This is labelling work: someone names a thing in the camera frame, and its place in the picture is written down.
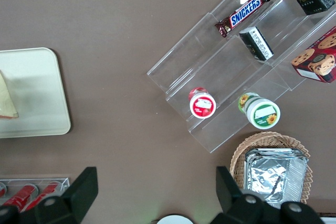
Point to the beige serving tray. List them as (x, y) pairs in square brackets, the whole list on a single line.
[(39, 90)]

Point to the red cookie box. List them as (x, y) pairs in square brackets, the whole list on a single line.
[(317, 58)]

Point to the green sunflower yogurt cup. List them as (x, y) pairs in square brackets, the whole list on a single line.
[(263, 113)]

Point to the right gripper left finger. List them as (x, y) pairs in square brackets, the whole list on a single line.
[(65, 208)]

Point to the aluminium foil tray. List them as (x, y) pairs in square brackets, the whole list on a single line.
[(267, 176)]

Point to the red cola bottle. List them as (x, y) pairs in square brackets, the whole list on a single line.
[(21, 196), (44, 191)]

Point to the light wicker basket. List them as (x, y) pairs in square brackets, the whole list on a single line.
[(262, 140)]

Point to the clear acrylic stepped shelf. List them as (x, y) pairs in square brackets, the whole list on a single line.
[(223, 77)]

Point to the red strawberry yogurt cup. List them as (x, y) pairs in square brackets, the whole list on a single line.
[(202, 106)]

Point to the Snickers chocolate bar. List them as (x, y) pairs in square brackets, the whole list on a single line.
[(244, 11)]

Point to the clear acrylic bottle rack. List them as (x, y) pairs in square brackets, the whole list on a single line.
[(64, 180)]

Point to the white snack bin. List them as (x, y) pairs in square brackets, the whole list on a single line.
[(330, 221)]

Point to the triangular sandwich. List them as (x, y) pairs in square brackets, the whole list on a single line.
[(5, 100)]

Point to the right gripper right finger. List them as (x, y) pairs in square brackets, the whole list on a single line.
[(244, 211)]

